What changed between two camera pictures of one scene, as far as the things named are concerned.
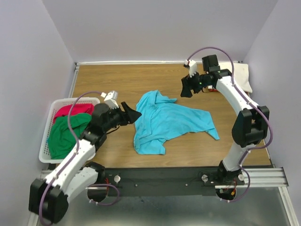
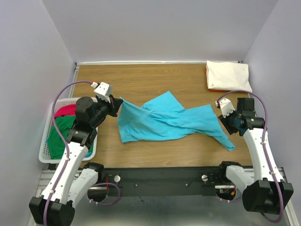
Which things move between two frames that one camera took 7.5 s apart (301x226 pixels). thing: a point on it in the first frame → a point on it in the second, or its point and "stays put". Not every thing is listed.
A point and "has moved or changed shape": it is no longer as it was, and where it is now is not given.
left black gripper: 129,116 → 114,105
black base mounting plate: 148,181 stays put
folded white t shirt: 241,71 stays put
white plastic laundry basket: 45,155 stays put
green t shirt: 60,139 stays put
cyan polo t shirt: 157,120 has moved or changed shape
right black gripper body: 200,82 → 229,122
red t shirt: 76,108 stays put
